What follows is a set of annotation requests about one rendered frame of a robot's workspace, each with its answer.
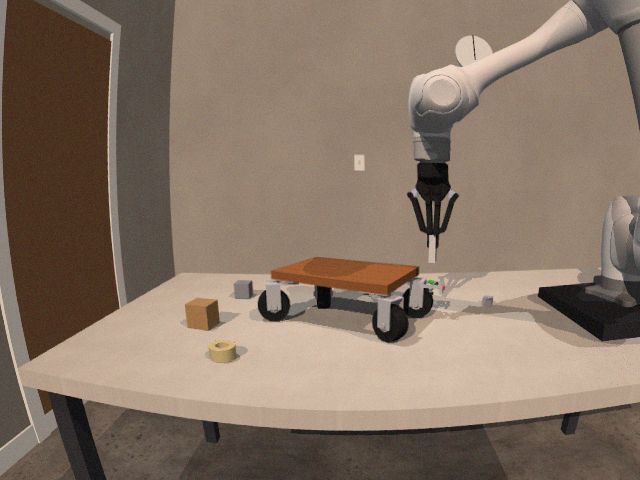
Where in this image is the beige roll of masking tape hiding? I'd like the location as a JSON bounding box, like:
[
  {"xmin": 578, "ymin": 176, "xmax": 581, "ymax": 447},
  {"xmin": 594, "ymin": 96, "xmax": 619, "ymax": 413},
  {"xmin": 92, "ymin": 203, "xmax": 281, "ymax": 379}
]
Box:
[{"xmin": 208, "ymin": 340, "xmax": 237, "ymax": 363}]

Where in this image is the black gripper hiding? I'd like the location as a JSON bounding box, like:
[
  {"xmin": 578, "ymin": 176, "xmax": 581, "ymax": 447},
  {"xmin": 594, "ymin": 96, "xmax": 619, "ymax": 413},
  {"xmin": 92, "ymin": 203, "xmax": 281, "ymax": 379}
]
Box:
[{"xmin": 407, "ymin": 162, "xmax": 458, "ymax": 263}]

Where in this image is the brown cube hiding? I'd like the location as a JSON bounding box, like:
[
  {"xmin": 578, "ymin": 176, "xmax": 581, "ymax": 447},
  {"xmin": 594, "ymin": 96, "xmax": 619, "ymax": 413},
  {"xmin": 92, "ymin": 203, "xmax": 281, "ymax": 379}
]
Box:
[{"xmin": 185, "ymin": 298, "xmax": 220, "ymax": 331}]

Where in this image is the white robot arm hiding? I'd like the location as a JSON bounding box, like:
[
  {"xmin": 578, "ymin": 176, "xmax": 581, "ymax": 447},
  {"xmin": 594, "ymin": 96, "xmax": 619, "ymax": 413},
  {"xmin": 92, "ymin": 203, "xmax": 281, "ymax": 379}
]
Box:
[{"xmin": 408, "ymin": 0, "xmax": 640, "ymax": 307}]

